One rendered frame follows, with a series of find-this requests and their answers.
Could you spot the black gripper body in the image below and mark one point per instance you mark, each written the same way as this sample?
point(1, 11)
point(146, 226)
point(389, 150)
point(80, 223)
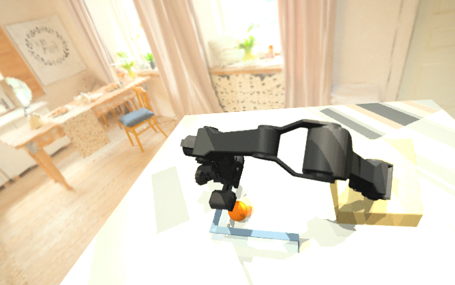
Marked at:
point(227, 175)

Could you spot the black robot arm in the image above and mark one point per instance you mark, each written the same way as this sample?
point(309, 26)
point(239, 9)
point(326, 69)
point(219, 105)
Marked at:
point(328, 156)

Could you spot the clear low corner walls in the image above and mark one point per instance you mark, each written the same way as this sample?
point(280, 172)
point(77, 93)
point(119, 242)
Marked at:
point(251, 242)

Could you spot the clear l-shaped low wall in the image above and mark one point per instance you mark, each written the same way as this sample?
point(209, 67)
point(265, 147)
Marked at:
point(214, 228)

